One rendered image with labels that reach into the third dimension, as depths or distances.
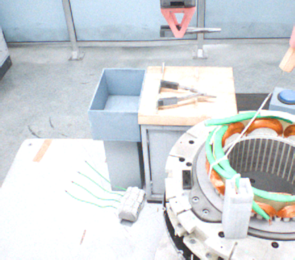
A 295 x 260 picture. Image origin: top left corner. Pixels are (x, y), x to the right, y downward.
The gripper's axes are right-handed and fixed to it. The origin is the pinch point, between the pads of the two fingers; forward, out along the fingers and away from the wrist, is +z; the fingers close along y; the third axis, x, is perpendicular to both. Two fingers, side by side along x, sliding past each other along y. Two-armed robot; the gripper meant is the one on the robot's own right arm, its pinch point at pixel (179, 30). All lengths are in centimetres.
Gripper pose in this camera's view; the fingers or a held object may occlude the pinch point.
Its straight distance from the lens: 81.0
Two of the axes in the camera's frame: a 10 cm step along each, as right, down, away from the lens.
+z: 0.7, 7.8, 6.2
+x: 9.9, 0.1, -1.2
